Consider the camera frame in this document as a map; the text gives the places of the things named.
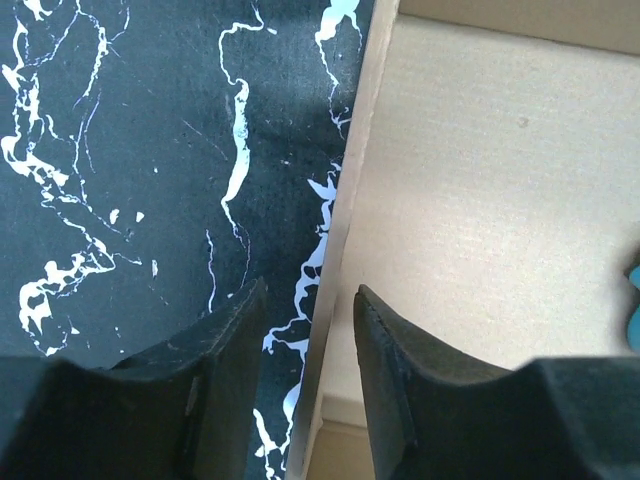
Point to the blue toy car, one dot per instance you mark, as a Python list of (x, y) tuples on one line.
[(633, 327)]

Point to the cardboard box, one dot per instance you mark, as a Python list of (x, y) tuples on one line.
[(490, 194)]

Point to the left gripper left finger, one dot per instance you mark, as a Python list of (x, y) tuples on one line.
[(181, 409)]

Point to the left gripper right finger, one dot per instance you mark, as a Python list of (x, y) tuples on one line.
[(435, 412)]

